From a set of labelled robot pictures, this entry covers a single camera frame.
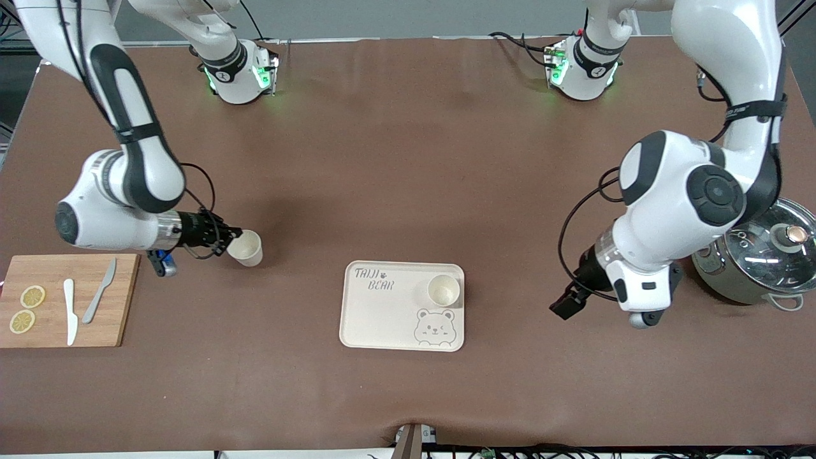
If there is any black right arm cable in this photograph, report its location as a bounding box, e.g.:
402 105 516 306
178 162 231 260

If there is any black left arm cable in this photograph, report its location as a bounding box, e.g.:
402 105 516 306
558 67 731 302

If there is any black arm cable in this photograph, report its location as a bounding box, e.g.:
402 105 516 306
178 162 231 260
558 67 731 302

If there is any white plastic cup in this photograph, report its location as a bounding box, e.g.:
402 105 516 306
427 273 461 308
227 229 263 267

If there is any grey plastic knife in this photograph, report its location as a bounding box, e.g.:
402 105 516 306
82 258 118 325

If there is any white plastic knife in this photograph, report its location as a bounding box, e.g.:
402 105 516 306
63 279 79 347

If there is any wooden cutting board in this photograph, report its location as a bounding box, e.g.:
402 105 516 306
0 254 141 349

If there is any grey pot glass lid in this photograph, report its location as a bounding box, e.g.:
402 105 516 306
692 198 816 313

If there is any cream bear print tray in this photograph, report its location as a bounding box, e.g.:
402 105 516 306
339 261 465 353

